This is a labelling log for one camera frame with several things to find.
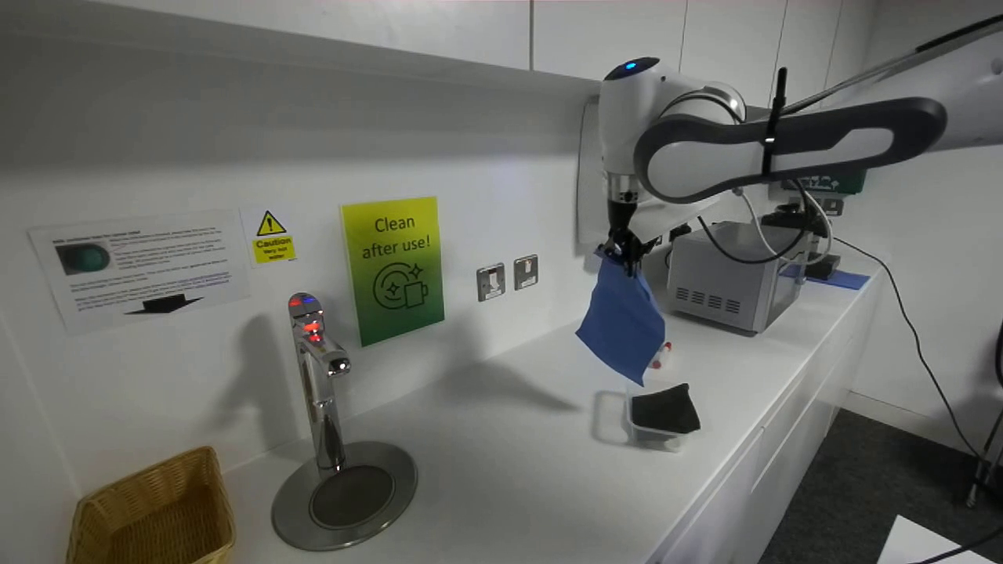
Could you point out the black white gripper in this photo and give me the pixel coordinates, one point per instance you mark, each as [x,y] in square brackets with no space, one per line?
[623,206]

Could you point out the blue paper towel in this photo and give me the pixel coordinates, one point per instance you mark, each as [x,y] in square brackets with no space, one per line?
[623,324]

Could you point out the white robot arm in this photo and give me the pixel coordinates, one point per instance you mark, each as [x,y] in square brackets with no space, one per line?
[689,141]

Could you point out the stainless steel microwave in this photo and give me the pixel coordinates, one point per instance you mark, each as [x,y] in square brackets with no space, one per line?
[737,277]

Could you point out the clear plastic lidded container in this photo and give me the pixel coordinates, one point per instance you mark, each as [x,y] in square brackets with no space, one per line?
[662,363]

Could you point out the green clean after use sign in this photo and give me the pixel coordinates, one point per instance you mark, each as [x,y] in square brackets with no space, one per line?
[395,265]

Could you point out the chrome hot water tap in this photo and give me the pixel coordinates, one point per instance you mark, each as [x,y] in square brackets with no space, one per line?
[320,363]

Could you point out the yellow warning sticker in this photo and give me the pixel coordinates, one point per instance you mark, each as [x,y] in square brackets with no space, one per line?
[273,244]

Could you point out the round metal drain tray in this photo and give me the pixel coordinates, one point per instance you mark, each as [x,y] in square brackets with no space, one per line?
[337,508]

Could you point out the upper white cabinets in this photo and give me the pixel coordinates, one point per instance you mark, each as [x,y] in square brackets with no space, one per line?
[730,43]

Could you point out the white instruction notice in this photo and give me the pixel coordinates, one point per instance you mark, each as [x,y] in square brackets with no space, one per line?
[136,267]

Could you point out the wicker basket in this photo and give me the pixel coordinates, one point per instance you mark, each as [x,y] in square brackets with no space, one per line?
[174,513]

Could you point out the right wall switch plate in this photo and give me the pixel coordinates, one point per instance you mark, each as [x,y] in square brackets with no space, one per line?
[524,272]

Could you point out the wall switch plate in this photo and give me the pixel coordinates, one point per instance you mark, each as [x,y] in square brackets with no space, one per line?
[490,284]
[524,272]

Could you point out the left wall switch plate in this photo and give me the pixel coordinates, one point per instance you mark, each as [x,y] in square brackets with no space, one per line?
[490,284]

